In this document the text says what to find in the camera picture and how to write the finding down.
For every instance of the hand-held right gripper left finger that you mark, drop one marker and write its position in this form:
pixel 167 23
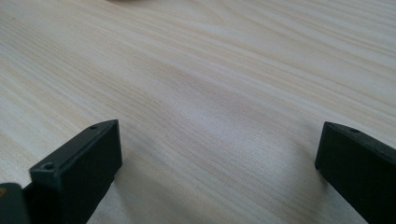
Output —
pixel 77 174

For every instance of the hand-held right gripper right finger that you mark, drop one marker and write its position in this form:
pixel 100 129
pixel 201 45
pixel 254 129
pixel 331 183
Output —
pixel 358 168

